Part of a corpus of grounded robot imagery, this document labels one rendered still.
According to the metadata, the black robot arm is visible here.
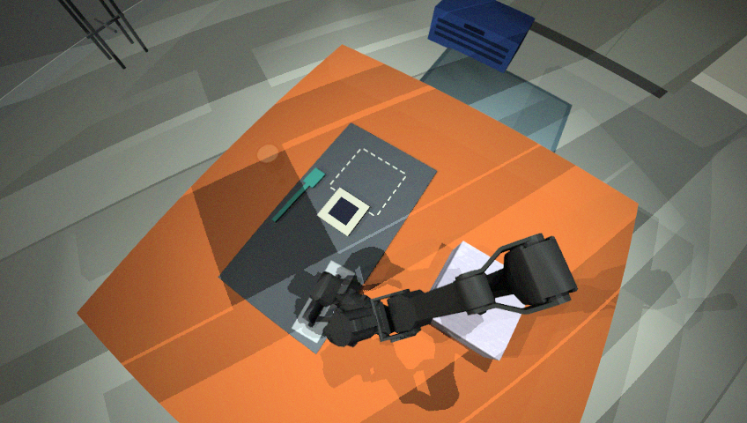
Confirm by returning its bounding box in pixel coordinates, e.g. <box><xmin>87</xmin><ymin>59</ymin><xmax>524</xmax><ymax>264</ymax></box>
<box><xmin>323</xmin><ymin>234</ymin><xmax>578</xmax><ymax>347</ymax></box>

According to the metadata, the teal small trowel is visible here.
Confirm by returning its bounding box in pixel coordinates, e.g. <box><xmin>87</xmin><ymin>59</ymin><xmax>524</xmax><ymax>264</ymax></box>
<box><xmin>271</xmin><ymin>167</ymin><xmax>325</xmax><ymax>223</ymax></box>

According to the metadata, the cream square tile with dark centre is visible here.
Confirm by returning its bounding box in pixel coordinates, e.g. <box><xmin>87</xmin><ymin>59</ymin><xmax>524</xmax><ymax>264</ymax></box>
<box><xmin>317</xmin><ymin>188</ymin><xmax>370</xmax><ymax>236</ymax></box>

